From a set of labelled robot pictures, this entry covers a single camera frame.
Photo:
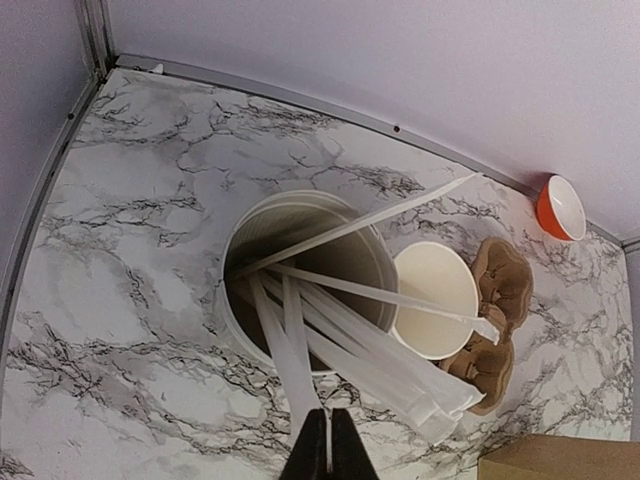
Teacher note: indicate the white ribbed stirrer canister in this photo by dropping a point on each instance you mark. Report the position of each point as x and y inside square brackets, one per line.
[337, 268]

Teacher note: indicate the orange white bowl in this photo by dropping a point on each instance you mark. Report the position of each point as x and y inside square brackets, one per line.
[559, 210]

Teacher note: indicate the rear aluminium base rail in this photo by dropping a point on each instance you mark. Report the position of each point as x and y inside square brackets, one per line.
[404, 163]

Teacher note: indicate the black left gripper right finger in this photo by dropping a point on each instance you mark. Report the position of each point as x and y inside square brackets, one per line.
[349, 458]

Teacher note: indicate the brown paper takeout bag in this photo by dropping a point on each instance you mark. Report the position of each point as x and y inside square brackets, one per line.
[557, 457]

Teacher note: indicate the white paper cups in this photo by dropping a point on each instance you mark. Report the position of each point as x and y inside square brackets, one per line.
[434, 272]

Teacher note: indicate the brown cardboard cup carrier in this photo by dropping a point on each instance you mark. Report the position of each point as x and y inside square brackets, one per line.
[504, 281]

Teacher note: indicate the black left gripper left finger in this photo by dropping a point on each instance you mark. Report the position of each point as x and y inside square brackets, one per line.
[308, 458]

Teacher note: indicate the left rear aluminium post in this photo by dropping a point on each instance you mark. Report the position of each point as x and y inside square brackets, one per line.
[96, 33]

